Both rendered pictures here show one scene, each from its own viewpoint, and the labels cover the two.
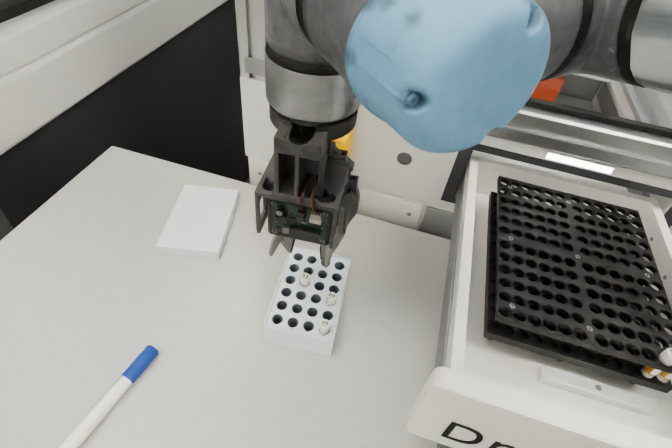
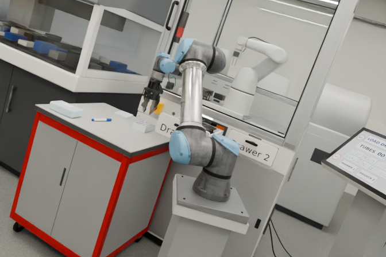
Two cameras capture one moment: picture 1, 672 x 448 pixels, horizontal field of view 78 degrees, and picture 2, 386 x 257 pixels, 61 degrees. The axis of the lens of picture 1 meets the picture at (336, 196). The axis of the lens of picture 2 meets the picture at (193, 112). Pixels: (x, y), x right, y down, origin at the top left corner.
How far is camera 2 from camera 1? 1.59 m
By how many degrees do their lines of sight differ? 35
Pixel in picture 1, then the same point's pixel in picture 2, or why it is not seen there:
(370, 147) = (166, 109)
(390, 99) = (161, 65)
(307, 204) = (151, 90)
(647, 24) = not seen: hidden behind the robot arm
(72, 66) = (104, 84)
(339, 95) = (159, 75)
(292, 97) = (154, 74)
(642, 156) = (217, 116)
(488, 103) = (169, 68)
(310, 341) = (141, 127)
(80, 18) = (111, 76)
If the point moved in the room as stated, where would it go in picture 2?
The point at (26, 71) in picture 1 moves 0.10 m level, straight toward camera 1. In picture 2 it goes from (97, 79) to (101, 82)
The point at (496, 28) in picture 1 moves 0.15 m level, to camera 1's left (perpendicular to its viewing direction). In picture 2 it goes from (169, 61) to (143, 52)
